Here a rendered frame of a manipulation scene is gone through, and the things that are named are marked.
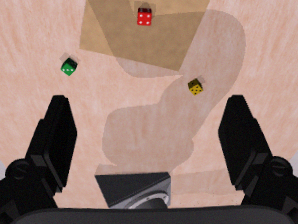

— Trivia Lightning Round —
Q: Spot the yellow die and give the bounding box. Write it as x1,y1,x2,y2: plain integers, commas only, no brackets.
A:
188,78,203,96

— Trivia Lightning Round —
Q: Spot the tan square mat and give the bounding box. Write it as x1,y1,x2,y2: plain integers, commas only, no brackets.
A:
79,0,210,72

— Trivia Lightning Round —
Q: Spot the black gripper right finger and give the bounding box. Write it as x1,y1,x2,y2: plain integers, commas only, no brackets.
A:
218,95,298,224

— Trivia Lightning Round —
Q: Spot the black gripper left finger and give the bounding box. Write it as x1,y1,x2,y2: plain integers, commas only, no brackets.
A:
0,95,77,224

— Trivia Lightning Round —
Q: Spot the red die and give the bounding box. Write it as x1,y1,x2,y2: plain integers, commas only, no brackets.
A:
137,8,152,26

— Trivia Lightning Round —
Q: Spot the green die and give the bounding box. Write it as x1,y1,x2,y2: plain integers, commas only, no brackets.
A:
60,58,78,76

